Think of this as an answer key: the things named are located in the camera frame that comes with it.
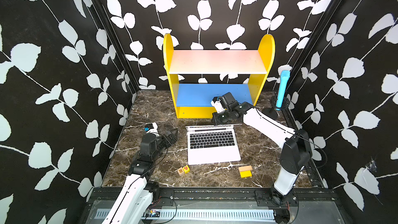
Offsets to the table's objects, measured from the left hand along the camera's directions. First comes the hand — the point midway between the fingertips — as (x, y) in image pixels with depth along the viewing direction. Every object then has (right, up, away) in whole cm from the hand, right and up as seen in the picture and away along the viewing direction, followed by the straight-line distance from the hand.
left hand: (174, 130), depth 79 cm
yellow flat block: (+38, -24, +3) cm, 45 cm away
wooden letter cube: (+3, -21, +1) cm, 22 cm away
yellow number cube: (+6, -20, +1) cm, 21 cm away
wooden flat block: (+38, -21, +4) cm, 44 cm away
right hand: (+19, +6, +5) cm, 20 cm away
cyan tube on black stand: (+58, +29, +1) cm, 65 cm away
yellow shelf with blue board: (+10, +16, +12) cm, 22 cm away
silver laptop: (+21, -11, +14) cm, 27 cm away
